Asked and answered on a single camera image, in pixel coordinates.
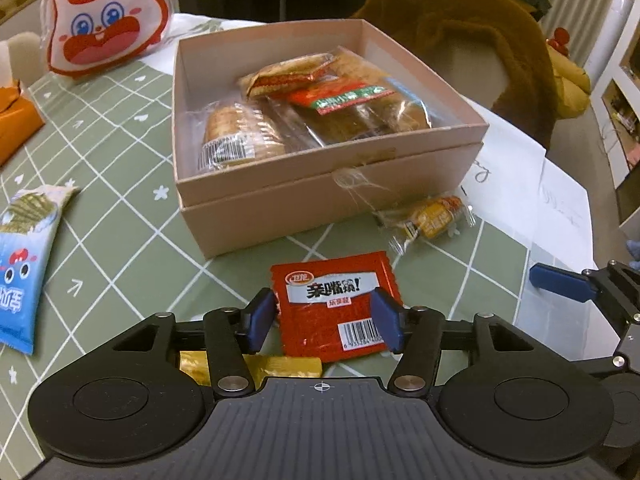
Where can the yellow plush toy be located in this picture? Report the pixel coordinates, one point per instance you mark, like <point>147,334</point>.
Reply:
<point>567,80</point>

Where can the orange tissue box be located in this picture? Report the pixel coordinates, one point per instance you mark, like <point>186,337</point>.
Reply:
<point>15,120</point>

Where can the white leaf print cloth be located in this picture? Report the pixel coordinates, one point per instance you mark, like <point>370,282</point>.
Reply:
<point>195,35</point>

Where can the pink cardboard box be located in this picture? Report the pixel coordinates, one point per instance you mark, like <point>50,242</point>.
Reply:
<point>300,210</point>

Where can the red print rice cracker packet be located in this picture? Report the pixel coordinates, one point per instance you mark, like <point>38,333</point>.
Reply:
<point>285,75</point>

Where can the small yellow candy packet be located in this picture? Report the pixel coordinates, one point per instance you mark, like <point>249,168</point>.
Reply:
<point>430,217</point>

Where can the breadstick packet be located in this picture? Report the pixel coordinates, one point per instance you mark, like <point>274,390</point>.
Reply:
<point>380,120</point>

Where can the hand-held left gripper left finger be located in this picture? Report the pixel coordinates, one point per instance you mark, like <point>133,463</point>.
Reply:
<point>260,320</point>

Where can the white shelf unit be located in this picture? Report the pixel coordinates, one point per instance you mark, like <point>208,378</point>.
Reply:
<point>622,110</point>

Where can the red snack packet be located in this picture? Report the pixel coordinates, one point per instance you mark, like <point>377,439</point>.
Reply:
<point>330,320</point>

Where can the white red rabbit bag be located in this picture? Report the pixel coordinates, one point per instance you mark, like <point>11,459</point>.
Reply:
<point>100,20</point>

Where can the cream chair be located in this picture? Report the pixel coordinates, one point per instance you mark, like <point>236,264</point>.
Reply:
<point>22,55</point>

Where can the golden yellow snack packet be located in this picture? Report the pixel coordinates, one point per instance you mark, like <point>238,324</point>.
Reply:
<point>285,366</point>

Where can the grey curtain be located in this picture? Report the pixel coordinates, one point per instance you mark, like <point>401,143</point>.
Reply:
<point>575,0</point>

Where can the plain rice cracker packet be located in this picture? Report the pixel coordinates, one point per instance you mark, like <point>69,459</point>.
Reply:
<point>240,135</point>

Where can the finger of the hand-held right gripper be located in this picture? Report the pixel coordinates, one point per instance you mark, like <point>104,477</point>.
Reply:
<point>560,280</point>
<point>620,355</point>

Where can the blue seaweed snack packet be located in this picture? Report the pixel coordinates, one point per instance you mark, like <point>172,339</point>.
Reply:
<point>25,270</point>

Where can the clear packet red green print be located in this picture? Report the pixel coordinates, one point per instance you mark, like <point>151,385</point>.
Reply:
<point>340,97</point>

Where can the white paper sheet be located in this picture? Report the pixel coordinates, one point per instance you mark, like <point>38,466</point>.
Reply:
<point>530,200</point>

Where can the green grid tablecloth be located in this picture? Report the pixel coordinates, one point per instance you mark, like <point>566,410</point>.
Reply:
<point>100,125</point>

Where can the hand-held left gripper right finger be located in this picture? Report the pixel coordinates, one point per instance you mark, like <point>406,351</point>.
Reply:
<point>387,320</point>

